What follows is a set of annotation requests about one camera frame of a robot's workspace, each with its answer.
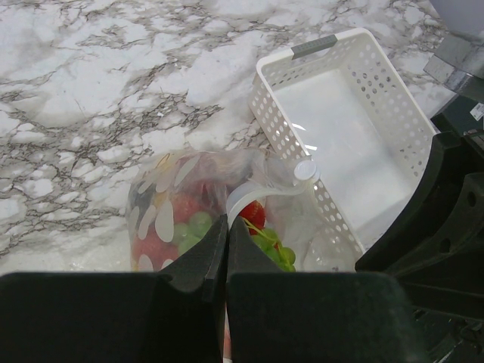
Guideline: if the clear zip top bag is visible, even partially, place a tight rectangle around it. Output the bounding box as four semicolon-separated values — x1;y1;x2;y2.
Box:
126;148;363;272

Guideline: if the green grape bunch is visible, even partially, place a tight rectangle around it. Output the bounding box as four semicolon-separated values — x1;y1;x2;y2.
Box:
173;212;296;272

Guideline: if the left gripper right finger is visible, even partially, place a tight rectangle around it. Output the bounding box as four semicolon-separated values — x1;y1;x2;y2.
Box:
226;219;429;362

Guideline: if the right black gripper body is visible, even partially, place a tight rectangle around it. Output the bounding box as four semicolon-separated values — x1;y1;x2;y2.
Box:
401;279;483;362

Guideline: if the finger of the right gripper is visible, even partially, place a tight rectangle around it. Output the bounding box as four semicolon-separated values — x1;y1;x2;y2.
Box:
355;132;483;287

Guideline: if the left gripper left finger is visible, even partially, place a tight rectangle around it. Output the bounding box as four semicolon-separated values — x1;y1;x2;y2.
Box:
1;216;228;362

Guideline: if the aluminium rail frame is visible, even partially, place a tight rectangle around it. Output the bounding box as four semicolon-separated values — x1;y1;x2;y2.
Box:
424;33;483;103

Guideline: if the white plastic basket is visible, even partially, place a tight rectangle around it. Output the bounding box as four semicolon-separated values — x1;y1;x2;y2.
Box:
249;28;435;272

